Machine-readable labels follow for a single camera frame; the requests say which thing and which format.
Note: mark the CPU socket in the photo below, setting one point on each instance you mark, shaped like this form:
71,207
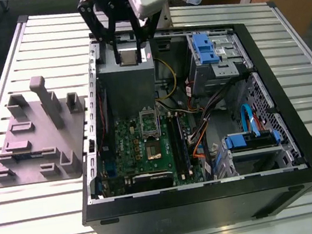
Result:
153,150

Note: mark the black table corner cap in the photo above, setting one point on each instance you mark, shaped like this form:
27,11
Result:
271,5
22,19

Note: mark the black PC case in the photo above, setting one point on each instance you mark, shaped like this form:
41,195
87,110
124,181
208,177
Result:
187,214

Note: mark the hard disk in blue carrier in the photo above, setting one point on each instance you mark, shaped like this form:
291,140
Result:
235,142

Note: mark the grey power supply unit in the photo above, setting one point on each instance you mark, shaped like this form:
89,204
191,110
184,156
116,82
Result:
128,86

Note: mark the silver CPU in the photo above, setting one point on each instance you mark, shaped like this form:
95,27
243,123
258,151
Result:
129,57

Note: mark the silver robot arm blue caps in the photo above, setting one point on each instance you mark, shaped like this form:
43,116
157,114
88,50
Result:
166,19

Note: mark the blue board connector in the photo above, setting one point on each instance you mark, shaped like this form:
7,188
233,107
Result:
111,169

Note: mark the grey printed parts rack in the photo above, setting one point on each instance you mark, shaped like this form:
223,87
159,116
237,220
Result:
43,143

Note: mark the silver metal disk bay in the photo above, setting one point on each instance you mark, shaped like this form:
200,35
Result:
219,73
254,152

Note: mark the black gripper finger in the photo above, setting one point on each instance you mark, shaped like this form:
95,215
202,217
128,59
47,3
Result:
145,31
91,21

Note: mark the green motherboard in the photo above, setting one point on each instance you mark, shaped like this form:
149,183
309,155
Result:
127,138

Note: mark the blue plastic drive bracket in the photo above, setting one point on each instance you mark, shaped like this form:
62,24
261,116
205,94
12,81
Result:
206,51

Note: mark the black green graphics card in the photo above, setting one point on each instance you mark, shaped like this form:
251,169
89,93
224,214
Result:
153,181

